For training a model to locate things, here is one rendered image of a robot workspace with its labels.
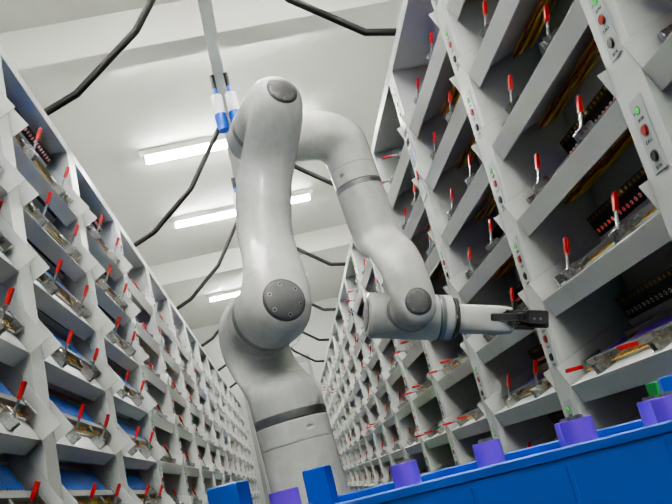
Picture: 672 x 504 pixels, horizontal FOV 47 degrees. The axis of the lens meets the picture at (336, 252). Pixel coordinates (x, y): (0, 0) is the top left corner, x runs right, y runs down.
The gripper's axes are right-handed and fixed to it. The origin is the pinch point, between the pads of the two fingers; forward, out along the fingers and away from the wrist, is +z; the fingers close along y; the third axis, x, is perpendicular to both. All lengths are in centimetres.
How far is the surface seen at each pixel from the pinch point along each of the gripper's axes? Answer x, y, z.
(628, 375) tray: -9.8, 1.9, 17.7
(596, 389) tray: -12.8, -15.1, 19.5
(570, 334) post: -0.9, -28.4, 20.1
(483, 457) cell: -15, 91, -39
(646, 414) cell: -13, 89, -27
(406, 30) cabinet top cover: 98, -90, -5
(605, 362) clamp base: -7.3, -10.4, 19.3
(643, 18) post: 44, 35, 5
